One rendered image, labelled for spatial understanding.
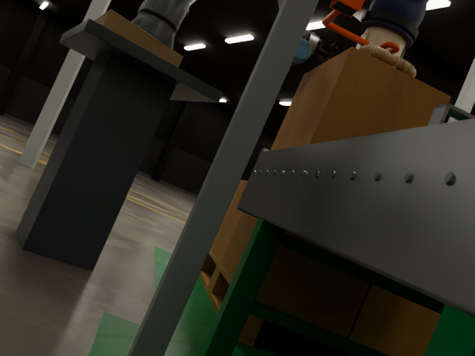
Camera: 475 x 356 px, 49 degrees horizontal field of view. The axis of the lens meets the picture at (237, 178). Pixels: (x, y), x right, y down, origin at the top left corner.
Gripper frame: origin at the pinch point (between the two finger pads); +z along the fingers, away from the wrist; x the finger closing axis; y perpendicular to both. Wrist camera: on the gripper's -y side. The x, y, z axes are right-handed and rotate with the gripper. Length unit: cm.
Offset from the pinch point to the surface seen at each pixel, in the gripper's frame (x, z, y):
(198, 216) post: -84, -51, 127
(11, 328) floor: -120, -76, 117
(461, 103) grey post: 97, 179, -240
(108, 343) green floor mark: -120, -56, 105
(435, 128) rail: -61, -34, 171
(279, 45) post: -47, -50, 127
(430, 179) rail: -68, -34, 174
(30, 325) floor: -120, -73, 111
